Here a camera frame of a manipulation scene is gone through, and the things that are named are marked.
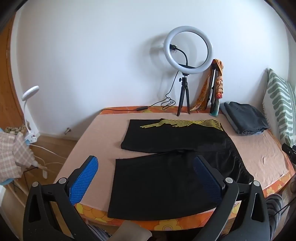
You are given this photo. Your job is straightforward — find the black ring light cable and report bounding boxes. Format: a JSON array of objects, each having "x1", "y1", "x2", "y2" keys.
[{"x1": 113, "y1": 71, "x2": 180, "y2": 112}]

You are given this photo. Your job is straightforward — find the white lamp cable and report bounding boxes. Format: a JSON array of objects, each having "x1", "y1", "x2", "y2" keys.
[{"x1": 29, "y1": 143, "x2": 68, "y2": 179}]

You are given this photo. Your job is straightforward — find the orange patterned scarf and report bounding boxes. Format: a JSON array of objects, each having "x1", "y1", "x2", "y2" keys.
[{"x1": 191, "y1": 59, "x2": 225, "y2": 111}]

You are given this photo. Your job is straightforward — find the folded grey stand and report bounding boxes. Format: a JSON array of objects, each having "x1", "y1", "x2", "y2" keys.
[{"x1": 206, "y1": 64, "x2": 220, "y2": 115}]

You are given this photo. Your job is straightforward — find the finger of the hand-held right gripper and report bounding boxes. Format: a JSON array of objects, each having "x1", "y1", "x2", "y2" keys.
[{"x1": 282, "y1": 143, "x2": 296, "y2": 156}]

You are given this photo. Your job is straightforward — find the black pants with yellow stripes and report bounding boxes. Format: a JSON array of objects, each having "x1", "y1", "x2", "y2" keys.
[{"x1": 107, "y1": 118, "x2": 254, "y2": 220}]

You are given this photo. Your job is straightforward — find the checked beige cloth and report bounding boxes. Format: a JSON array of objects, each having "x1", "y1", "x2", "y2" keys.
[{"x1": 0, "y1": 132, "x2": 36, "y2": 179}]

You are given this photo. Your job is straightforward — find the stack of folded grey clothes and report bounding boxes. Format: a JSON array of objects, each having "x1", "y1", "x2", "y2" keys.
[{"x1": 219, "y1": 101, "x2": 270, "y2": 135}]

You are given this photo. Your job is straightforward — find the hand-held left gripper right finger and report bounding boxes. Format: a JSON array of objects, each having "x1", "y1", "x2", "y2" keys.
[{"x1": 193, "y1": 155, "x2": 270, "y2": 241}]

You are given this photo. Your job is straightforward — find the white clip lamp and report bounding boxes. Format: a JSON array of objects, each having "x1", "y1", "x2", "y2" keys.
[{"x1": 21, "y1": 86, "x2": 40, "y2": 142}]

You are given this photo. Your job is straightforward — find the wooden door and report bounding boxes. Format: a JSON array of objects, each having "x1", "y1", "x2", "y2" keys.
[{"x1": 0, "y1": 21, "x2": 26, "y2": 130}]

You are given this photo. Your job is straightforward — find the green patterned white pillow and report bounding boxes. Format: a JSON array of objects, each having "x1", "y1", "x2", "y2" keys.
[{"x1": 262, "y1": 68, "x2": 296, "y2": 147}]

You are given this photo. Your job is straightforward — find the peach blanket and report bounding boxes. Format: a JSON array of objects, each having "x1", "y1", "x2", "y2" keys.
[{"x1": 54, "y1": 108, "x2": 289, "y2": 210}]

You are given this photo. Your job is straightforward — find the white ring light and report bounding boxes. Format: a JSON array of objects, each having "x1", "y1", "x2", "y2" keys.
[{"x1": 163, "y1": 26, "x2": 213, "y2": 75}]

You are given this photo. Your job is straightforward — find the person's striped trouser leg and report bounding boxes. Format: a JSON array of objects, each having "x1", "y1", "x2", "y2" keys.
[{"x1": 265, "y1": 194, "x2": 284, "y2": 241}]

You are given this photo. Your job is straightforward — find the small black tripod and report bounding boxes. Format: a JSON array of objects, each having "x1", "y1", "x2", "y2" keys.
[{"x1": 176, "y1": 73, "x2": 190, "y2": 117}]

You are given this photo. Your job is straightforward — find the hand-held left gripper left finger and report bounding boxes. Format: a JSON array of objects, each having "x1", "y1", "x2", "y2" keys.
[{"x1": 23, "y1": 155, "x2": 100, "y2": 241}]

